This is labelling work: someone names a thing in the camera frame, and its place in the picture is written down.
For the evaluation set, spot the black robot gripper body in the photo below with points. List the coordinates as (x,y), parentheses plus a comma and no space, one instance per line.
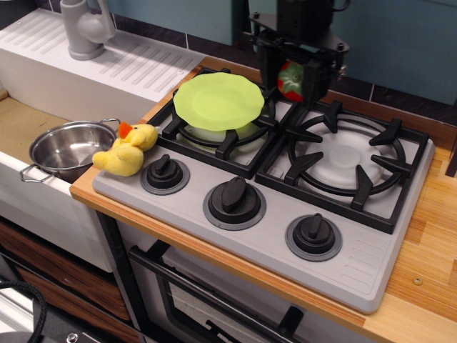
(302,30)

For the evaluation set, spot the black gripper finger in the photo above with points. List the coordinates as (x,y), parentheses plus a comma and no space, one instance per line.
(270,62)
(315,83)

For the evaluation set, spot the red toy strawberry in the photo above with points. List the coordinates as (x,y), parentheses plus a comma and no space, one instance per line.
(290,79)

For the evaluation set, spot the yellow stuffed duck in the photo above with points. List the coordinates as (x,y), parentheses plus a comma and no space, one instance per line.
(126,156)

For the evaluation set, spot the light green plate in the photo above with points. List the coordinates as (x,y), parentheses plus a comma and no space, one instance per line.
(218,101)

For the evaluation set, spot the stainless steel pot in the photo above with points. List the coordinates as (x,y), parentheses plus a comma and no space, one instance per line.
(66,151)

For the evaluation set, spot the white toy sink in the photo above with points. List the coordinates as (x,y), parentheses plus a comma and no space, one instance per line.
(131,76)

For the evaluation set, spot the black left burner grate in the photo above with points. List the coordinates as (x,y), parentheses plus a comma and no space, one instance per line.
(218,154)

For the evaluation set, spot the black burner grate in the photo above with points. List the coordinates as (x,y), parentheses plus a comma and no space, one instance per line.
(218,154)
(349,164)

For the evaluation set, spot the black right burner grate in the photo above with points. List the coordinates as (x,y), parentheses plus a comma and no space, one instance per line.
(349,164)

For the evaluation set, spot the grey toy stove top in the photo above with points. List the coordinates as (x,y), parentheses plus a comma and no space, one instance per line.
(356,276)

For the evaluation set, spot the black middle stove knob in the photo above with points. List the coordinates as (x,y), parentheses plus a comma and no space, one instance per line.
(234,205)

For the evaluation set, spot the black stove knob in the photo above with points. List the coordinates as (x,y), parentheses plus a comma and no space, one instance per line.
(234,205)
(165,176)
(314,238)

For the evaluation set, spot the black left stove knob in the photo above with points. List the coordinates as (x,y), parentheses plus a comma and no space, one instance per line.
(165,176)

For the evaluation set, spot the black right stove knob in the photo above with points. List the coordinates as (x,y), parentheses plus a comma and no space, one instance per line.
(314,238)

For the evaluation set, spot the grey toy faucet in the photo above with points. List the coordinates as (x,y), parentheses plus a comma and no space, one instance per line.
(86,32)

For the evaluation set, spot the toy oven door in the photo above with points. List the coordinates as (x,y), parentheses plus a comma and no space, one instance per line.
(201,303)

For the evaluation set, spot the wooden drawer front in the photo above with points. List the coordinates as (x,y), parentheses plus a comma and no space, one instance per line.
(75,287)

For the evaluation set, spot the teal wall cabinet left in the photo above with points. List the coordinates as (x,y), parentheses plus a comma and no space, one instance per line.
(219,21)

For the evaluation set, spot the teal wall cabinet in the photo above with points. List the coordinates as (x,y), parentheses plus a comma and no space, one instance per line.
(219,21)
(409,46)

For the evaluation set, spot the teal wall cabinet right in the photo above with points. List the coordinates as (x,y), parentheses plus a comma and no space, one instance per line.
(409,46)

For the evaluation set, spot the black oven door handle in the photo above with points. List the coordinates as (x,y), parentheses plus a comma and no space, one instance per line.
(168,276)

